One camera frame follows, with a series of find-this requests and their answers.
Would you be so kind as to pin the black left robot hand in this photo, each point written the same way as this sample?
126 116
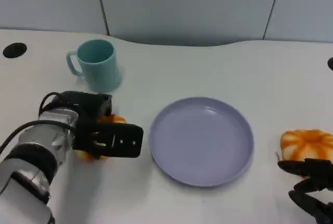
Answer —
119 140

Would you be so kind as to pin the orange white toy bread roll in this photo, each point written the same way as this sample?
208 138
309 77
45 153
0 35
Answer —
307 143
114 118

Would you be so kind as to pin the pale green mug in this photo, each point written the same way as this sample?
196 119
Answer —
102 75

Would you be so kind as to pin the lilac plate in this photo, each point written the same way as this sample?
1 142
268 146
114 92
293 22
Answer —
201 143

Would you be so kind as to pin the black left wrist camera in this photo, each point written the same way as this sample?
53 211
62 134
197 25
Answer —
86 104

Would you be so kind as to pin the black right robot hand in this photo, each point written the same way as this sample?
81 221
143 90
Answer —
321 172

